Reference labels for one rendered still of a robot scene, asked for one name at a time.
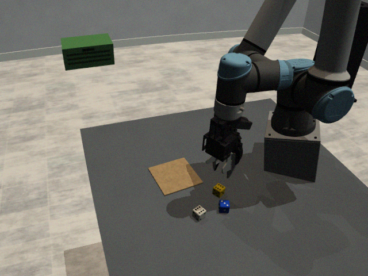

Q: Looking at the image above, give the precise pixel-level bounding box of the yellow die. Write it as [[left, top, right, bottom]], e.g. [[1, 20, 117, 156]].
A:
[[212, 183, 225, 198]]

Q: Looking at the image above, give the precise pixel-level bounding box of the tan square mat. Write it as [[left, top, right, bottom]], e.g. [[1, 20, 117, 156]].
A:
[[148, 158, 203, 196]]

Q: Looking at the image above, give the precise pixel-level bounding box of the blue die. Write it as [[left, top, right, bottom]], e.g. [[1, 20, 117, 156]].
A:
[[218, 200, 230, 213]]

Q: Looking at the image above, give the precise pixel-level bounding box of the white die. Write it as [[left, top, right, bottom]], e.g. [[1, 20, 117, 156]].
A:
[[192, 205, 206, 221]]

